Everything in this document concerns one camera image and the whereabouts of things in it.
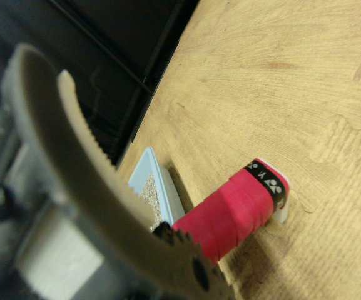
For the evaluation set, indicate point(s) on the blue litter tray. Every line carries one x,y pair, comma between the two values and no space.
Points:
167,193

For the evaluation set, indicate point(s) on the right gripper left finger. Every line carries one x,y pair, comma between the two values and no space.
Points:
27,234

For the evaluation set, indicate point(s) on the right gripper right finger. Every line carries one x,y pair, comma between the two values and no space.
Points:
83,162

